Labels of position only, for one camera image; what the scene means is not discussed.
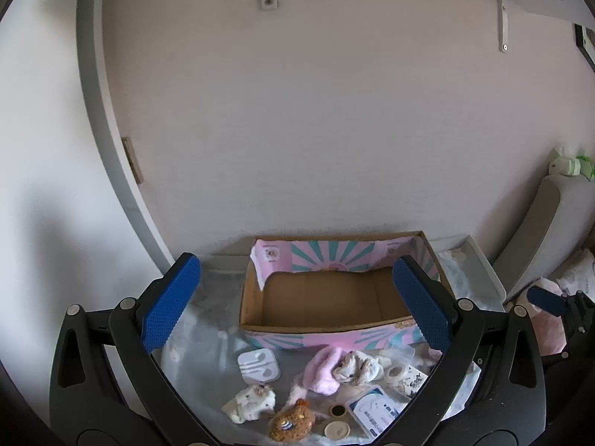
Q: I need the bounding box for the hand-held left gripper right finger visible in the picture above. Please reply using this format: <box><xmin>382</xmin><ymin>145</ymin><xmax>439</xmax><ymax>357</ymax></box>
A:
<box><xmin>372</xmin><ymin>255</ymin><xmax>547</xmax><ymax>446</ymax></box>

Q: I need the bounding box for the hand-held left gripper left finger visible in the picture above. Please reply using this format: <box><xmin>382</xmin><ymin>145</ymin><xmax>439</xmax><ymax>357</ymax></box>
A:
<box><xmin>49</xmin><ymin>252</ymin><xmax>219</xmax><ymax>446</ymax></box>

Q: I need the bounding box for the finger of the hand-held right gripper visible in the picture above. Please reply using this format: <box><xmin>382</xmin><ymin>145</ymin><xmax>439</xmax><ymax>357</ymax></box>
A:
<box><xmin>527</xmin><ymin>285</ymin><xmax>570</xmax><ymax>319</ymax></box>

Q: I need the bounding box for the white speckled small box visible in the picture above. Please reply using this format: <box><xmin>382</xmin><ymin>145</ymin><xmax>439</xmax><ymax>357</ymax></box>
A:
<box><xmin>393</xmin><ymin>363</ymin><xmax>429</xmax><ymax>399</ymax></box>

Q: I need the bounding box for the white stained patterned cloth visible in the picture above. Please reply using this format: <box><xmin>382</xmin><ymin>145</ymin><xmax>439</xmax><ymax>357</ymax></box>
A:
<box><xmin>332</xmin><ymin>350</ymin><xmax>386</xmax><ymax>386</ymax></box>

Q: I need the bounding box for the pink teal printed cardboard box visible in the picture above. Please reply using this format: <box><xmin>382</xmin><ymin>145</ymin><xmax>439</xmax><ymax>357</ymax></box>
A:
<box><xmin>238</xmin><ymin>230</ymin><xmax>459</xmax><ymax>350</ymax></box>

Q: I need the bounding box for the white earphone case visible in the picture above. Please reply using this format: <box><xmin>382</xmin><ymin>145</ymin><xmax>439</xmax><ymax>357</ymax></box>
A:
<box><xmin>237</xmin><ymin>350</ymin><xmax>282</xmax><ymax>383</ymax></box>

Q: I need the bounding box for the white and blue packet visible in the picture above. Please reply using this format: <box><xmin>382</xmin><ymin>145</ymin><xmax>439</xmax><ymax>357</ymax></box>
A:
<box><xmin>346</xmin><ymin>385</ymin><xmax>410</xmax><ymax>438</ymax></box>

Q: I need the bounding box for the white dotted sock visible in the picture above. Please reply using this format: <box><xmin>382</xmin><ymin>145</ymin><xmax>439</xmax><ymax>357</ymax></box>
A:
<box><xmin>221</xmin><ymin>383</ymin><xmax>276</xmax><ymax>424</ymax></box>

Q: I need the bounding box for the brown plush toy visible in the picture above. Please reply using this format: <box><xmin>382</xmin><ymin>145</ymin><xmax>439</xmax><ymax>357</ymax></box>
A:
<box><xmin>268</xmin><ymin>398</ymin><xmax>316</xmax><ymax>442</ymax></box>

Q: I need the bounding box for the desktop with clear cover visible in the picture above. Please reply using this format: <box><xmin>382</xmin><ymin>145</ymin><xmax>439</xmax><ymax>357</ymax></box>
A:
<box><xmin>153</xmin><ymin>237</ymin><xmax>484</xmax><ymax>446</ymax></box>

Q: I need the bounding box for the pink cloth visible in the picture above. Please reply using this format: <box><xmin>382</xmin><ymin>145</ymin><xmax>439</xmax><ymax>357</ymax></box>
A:
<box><xmin>511</xmin><ymin>278</ymin><xmax>569</xmax><ymax>356</ymax></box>

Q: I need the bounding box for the white crumpled cloth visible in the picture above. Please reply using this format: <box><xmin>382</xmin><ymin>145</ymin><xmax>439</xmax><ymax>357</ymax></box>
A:
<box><xmin>553</xmin><ymin>247</ymin><xmax>595</xmax><ymax>295</ymax></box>

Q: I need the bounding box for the grey chair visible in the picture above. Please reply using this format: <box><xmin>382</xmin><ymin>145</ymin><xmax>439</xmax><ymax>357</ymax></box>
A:
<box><xmin>490</xmin><ymin>174</ymin><xmax>595</xmax><ymax>303</ymax></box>

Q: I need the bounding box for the beige wall switch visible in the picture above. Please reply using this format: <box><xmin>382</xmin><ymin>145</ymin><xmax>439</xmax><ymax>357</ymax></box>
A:
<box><xmin>121</xmin><ymin>137</ymin><xmax>145</xmax><ymax>185</ymax></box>

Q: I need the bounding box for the grey door frame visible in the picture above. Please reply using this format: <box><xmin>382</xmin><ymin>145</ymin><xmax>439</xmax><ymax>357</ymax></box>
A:
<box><xmin>75</xmin><ymin>0</ymin><xmax>180</xmax><ymax>276</ymax></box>

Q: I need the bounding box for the dark framed wall picture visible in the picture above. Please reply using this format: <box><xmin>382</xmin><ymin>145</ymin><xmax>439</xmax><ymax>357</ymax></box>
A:
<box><xmin>574</xmin><ymin>23</ymin><xmax>595</xmax><ymax>72</ymax></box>

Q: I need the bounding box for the white shelf bracket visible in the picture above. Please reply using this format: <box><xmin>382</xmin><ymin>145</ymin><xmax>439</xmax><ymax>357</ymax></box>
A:
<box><xmin>493</xmin><ymin>0</ymin><xmax>564</xmax><ymax>53</ymax></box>

